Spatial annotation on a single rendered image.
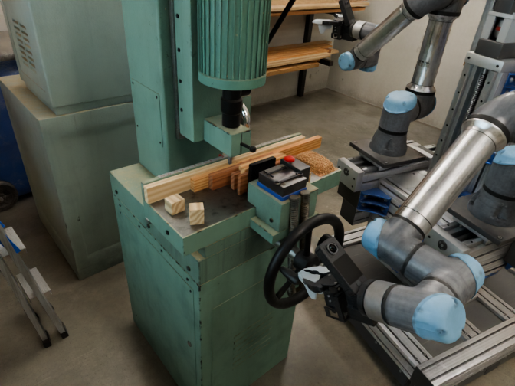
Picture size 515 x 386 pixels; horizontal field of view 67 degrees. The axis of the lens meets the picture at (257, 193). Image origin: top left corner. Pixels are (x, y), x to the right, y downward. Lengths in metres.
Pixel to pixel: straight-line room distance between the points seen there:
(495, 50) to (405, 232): 0.81
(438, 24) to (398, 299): 1.18
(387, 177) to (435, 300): 1.06
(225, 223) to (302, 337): 1.01
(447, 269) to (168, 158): 0.86
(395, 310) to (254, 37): 0.66
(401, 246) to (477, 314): 1.25
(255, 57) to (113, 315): 1.43
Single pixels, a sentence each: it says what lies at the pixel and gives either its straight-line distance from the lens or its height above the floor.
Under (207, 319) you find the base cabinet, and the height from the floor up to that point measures 0.55.
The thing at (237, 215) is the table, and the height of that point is 0.90.
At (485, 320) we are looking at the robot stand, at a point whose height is 0.21.
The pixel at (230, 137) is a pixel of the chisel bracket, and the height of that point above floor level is 1.06.
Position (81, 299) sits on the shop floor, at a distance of 2.13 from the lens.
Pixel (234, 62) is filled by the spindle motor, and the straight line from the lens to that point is 0.96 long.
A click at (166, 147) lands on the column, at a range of 1.24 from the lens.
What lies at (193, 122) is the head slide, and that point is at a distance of 1.14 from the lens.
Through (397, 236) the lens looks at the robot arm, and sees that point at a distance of 0.80.
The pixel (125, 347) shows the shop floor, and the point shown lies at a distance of 1.89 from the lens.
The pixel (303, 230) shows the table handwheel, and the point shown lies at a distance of 0.92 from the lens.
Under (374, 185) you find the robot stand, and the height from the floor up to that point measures 0.69.
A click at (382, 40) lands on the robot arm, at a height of 1.23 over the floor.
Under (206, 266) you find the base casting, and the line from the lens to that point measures 1.06.
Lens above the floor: 1.50
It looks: 33 degrees down
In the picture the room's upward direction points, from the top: 4 degrees clockwise
